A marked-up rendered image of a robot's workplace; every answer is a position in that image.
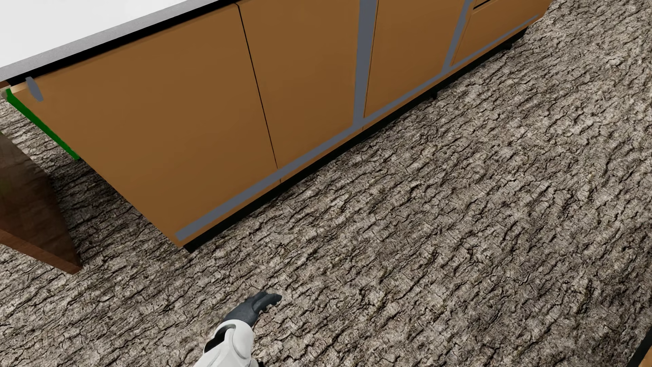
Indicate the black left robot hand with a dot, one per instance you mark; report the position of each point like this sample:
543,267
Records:
250,307

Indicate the orange wooden cabinet counter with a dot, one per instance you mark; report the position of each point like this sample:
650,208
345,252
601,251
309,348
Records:
178,127

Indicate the dark brown wooden furniture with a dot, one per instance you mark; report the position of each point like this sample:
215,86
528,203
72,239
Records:
28,214

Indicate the green panel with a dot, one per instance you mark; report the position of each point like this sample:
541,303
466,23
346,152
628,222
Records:
38,125

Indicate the orange black furniture corner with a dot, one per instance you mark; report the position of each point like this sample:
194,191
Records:
643,354

